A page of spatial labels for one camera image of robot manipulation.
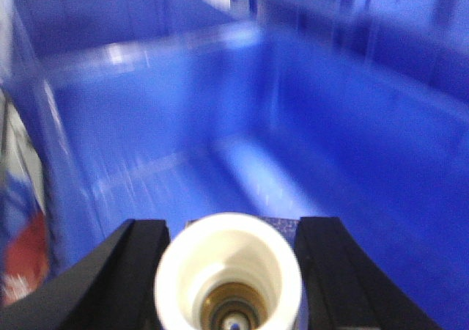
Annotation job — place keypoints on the blue shelf bin centre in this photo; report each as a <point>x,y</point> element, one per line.
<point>173,110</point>

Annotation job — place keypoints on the red snack bag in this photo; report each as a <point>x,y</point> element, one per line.
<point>26,262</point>

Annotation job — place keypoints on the white plastic valve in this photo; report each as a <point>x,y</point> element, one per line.
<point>228,258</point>

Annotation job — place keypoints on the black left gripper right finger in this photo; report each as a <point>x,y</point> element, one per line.
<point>345,289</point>

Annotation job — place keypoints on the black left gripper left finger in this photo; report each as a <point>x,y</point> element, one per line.
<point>110,288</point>

